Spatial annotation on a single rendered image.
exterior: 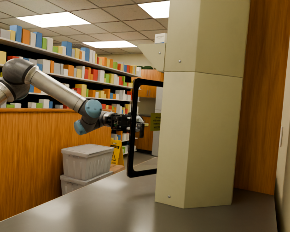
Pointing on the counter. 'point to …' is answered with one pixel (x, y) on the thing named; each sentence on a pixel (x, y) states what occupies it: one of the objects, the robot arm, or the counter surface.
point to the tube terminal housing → (201, 102)
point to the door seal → (135, 127)
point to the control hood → (155, 55)
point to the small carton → (160, 38)
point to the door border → (132, 126)
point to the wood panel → (263, 95)
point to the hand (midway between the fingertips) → (142, 124)
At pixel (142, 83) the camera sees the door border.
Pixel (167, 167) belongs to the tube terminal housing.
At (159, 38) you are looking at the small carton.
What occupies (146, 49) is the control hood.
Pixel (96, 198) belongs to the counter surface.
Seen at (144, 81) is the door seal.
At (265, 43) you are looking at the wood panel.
